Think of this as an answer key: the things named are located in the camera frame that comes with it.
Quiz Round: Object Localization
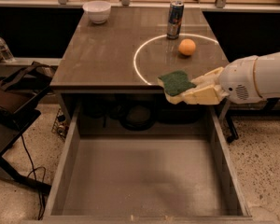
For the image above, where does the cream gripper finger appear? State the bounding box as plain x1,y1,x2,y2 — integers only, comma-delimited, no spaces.
182,84,228,105
191,67,224,86

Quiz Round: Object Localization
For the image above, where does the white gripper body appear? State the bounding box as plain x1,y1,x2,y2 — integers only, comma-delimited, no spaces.
219,56,262,104

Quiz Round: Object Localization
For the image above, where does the green and yellow sponge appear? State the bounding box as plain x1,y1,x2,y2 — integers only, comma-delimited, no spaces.
158,70,196,105

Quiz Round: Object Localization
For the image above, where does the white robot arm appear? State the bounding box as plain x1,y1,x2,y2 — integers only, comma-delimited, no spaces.
181,52,280,105

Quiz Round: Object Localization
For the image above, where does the open grey top drawer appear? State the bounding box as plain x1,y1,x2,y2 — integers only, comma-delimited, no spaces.
24,97,273,224

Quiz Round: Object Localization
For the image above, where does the orange fruit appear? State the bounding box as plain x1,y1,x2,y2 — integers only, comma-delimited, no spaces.
178,39,196,56

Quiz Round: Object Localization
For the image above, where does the blue silver drink can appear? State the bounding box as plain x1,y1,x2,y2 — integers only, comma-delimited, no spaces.
167,1,184,39

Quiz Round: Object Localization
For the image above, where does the white ceramic bowl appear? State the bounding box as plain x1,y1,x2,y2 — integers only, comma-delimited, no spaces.
82,1,111,24

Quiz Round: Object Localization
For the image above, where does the dark folding chair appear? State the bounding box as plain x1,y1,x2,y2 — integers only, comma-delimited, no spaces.
0,62,55,195

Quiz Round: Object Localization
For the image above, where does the clear plastic water bottle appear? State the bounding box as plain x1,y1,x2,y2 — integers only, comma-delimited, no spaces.
0,36,15,63

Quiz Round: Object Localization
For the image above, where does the coiled black cable under table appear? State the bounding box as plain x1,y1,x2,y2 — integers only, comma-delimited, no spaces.
116,94,157,132

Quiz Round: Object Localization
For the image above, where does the black floor cable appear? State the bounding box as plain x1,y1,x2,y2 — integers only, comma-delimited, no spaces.
19,133,48,221

